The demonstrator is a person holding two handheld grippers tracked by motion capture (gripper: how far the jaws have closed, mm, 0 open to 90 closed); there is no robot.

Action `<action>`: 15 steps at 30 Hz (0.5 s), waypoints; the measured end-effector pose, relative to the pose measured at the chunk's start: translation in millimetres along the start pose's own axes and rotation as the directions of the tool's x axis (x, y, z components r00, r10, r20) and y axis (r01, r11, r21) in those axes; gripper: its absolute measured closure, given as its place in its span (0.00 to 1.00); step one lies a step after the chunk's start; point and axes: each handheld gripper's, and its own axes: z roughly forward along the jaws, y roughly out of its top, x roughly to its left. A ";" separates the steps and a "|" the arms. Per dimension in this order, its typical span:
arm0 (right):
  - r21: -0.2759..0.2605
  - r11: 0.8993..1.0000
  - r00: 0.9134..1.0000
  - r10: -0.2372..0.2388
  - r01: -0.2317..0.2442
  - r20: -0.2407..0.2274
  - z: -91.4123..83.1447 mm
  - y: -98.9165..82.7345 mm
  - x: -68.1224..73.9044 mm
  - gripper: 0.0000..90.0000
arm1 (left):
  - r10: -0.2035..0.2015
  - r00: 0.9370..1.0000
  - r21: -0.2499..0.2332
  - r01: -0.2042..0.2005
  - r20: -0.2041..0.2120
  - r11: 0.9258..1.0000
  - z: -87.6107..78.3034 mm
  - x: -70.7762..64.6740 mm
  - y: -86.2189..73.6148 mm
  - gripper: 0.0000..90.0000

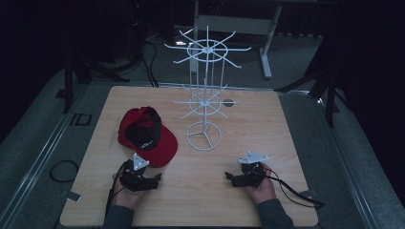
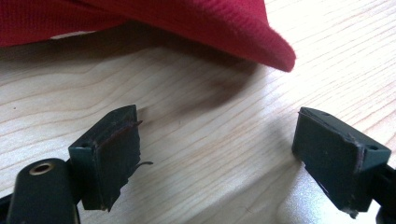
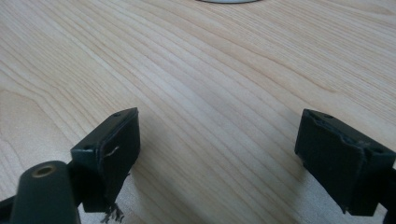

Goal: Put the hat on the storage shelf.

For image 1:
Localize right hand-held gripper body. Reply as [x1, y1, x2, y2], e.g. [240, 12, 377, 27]
[230, 151, 269, 189]

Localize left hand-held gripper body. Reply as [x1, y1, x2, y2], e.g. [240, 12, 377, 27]
[119, 153, 160, 193]

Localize red baseball cap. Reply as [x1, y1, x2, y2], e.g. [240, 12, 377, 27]
[117, 106, 179, 169]

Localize white wire display rack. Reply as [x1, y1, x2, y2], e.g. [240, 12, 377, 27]
[163, 25, 252, 152]

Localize person's right hand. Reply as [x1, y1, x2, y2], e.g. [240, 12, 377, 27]
[245, 162, 277, 205]

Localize person's left hand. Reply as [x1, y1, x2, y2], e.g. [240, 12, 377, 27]
[112, 173, 151, 211]

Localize black tripod stand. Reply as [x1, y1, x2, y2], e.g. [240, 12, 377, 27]
[62, 18, 132, 115]
[274, 37, 354, 129]

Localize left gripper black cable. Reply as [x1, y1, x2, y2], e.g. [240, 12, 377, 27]
[104, 163, 128, 220]

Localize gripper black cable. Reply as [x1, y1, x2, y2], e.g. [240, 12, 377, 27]
[104, 163, 128, 220]
[261, 161, 327, 210]

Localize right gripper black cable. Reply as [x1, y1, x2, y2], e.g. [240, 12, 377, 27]
[261, 161, 327, 210]

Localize black cable loop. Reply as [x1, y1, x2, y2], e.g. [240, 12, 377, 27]
[49, 159, 80, 184]

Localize black floor cables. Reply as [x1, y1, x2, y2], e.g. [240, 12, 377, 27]
[127, 18, 160, 89]

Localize white metal desk frame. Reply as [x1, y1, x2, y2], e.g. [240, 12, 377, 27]
[189, 0, 284, 80]

